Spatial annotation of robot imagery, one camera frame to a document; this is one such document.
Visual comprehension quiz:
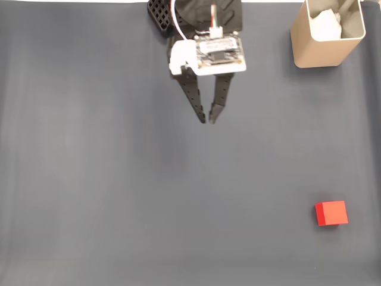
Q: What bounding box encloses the red cube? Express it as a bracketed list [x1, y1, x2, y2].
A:
[314, 200, 349, 227]

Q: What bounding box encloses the grey table mat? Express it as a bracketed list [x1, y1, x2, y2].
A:
[0, 2, 381, 286]

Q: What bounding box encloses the white crumpled tissue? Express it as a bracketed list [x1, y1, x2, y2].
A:
[309, 8, 343, 42]

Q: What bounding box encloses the red white servo cable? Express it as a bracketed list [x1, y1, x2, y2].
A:
[170, 0, 191, 42]

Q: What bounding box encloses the camera board on white mount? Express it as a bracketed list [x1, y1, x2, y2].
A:
[168, 31, 248, 76]

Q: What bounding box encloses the black camera cable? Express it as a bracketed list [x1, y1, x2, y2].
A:
[210, 3, 223, 38]

